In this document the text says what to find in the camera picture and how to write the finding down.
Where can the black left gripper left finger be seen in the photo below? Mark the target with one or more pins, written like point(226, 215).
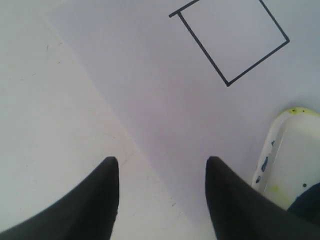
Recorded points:
point(88, 212)

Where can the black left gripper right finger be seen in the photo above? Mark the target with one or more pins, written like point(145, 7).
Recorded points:
point(238, 212)

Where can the white paper with square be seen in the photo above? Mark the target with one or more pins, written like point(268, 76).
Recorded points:
point(194, 79)

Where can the white paint tray blue paint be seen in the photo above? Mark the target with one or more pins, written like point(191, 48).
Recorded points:
point(288, 170)

